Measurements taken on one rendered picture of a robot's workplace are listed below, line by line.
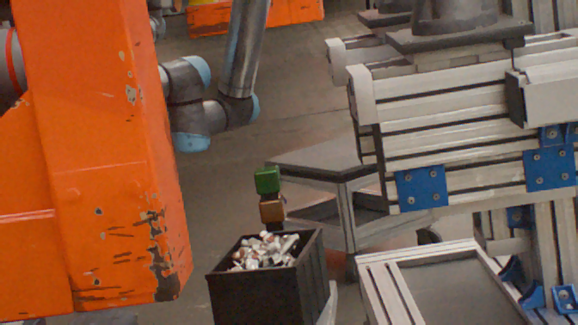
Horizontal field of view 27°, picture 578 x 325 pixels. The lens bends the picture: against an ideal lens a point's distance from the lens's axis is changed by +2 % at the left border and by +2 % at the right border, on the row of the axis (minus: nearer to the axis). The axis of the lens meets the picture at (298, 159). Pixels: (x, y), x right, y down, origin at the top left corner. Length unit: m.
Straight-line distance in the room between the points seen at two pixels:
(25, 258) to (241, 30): 0.79
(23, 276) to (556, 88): 0.89
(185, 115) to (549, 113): 0.78
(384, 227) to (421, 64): 1.43
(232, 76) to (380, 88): 0.50
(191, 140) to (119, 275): 0.67
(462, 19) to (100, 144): 0.67
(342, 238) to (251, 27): 1.12
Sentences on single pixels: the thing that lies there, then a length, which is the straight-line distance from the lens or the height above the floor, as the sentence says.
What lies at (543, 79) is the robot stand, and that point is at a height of 0.73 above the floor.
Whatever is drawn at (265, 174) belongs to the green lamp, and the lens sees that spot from 1.92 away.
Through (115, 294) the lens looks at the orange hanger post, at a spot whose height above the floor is 0.54.
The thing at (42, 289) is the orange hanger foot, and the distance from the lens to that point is 1.83.
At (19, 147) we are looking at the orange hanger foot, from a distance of 1.81.
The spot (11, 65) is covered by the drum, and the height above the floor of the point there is 0.85.
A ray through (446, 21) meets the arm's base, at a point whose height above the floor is 0.84.
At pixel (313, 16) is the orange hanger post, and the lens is 5.91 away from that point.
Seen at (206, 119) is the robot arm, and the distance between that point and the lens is 2.43.
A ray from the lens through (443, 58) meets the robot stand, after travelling 2.05.
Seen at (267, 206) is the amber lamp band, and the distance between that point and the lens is 1.93.
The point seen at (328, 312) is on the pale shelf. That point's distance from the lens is 1.85.
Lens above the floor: 1.06
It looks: 12 degrees down
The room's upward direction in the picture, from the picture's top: 9 degrees counter-clockwise
